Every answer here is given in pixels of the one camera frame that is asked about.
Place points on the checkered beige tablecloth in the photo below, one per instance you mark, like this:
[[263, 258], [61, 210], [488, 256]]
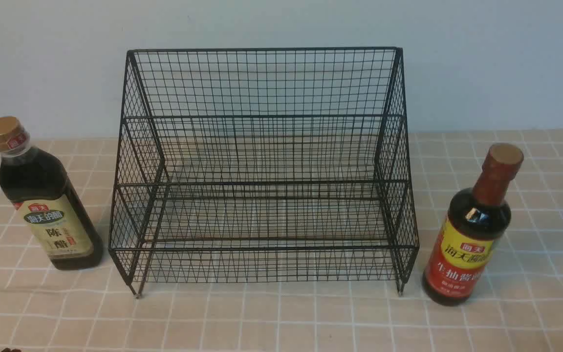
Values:
[[517, 305]]

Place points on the soy sauce bottle red cap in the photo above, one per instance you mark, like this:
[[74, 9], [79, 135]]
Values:
[[476, 220]]

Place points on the black wire mesh shelf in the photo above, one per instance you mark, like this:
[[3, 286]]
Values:
[[263, 165]]

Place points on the vinegar bottle gold cap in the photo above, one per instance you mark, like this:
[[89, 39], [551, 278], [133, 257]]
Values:
[[39, 188]]

